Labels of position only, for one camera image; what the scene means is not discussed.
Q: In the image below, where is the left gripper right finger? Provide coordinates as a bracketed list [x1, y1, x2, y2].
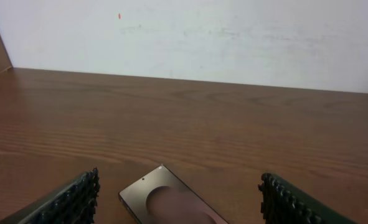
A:
[258, 173, 355, 224]

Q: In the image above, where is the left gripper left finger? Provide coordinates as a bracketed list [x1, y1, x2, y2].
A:
[0, 168, 100, 224]

